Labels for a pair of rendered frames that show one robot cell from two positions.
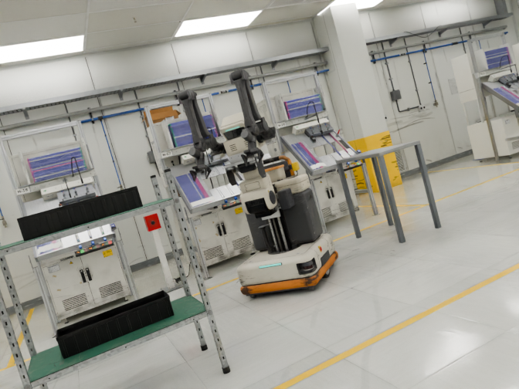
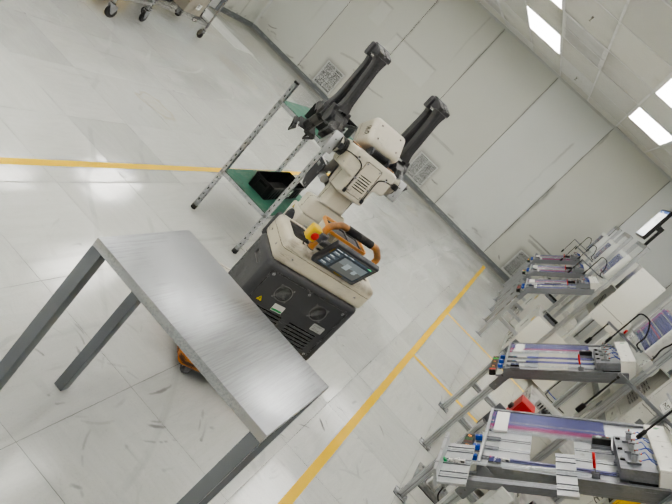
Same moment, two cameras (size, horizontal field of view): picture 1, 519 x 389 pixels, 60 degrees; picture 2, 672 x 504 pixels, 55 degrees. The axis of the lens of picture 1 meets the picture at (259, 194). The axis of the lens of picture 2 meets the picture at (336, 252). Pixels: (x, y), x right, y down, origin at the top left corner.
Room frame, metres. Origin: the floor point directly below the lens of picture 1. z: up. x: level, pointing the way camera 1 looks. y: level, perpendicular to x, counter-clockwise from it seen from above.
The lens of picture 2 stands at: (5.18, -2.54, 1.71)
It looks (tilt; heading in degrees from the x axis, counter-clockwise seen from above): 17 degrees down; 122
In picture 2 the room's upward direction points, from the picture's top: 44 degrees clockwise
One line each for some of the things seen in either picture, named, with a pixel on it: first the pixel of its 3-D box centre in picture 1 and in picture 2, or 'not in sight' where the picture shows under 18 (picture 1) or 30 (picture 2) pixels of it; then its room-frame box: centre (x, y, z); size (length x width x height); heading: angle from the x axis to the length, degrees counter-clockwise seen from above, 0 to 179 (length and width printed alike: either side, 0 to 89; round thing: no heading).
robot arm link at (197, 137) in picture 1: (192, 121); (410, 132); (3.24, 0.32, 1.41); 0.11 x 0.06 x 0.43; 65
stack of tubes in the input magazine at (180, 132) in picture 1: (193, 130); not in sight; (5.12, 0.53, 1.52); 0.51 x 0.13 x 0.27; 113
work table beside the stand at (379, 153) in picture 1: (385, 192); (144, 402); (4.19, -1.15, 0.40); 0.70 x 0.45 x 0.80; 21
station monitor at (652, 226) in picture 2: not in sight; (656, 228); (3.26, 4.91, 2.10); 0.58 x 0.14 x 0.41; 113
